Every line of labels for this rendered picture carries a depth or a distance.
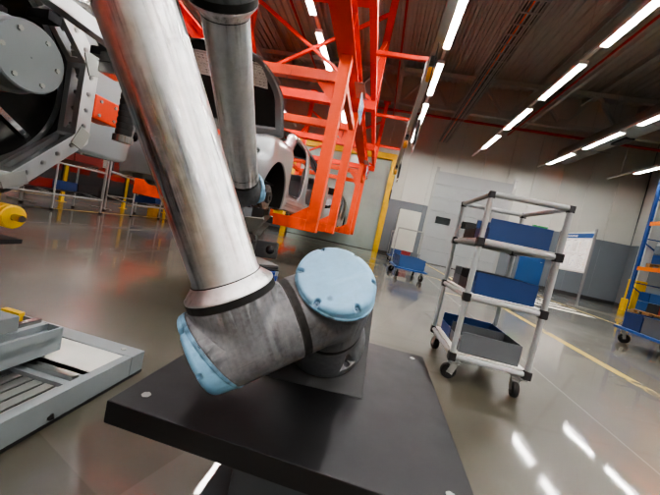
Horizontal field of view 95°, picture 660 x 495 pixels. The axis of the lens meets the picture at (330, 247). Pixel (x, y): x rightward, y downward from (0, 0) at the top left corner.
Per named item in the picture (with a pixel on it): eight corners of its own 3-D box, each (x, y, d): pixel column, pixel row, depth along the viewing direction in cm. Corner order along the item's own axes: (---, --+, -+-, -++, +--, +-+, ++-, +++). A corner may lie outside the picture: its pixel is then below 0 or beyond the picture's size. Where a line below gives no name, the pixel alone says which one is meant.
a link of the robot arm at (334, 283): (376, 335, 65) (399, 293, 52) (303, 369, 59) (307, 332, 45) (343, 280, 73) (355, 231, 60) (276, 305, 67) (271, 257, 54)
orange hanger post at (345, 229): (330, 230, 1055) (345, 160, 1039) (349, 235, 1047) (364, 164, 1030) (329, 230, 1040) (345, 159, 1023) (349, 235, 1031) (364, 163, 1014)
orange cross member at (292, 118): (228, 125, 652) (232, 105, 650) (345, 145, 619) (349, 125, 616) (225, 123, 641) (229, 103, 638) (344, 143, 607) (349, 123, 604)
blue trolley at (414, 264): (387, 269, 661) (397, 226, 654) (414, 276, 656) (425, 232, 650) (392, 276, 561) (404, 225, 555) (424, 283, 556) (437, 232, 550)
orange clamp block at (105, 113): (70, 113, 88) (97, 125, 97) (92, 118, 87) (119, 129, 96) (73, 88, 88) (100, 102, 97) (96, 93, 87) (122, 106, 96)
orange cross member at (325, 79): (168, 79, 462) (173, 51, 459) (332, 105, 428) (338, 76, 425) (163, 75, 450) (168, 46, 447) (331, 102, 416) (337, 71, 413)
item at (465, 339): (423, 344, 209) (458, 200, 202) (486, 359, 204) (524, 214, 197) (440, 380, 156) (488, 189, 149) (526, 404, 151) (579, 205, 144)
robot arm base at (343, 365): (368, 312, 79) (377, 293, 72) (357, 387, 67) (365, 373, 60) (299, 295, 81) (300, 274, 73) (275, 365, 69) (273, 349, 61)
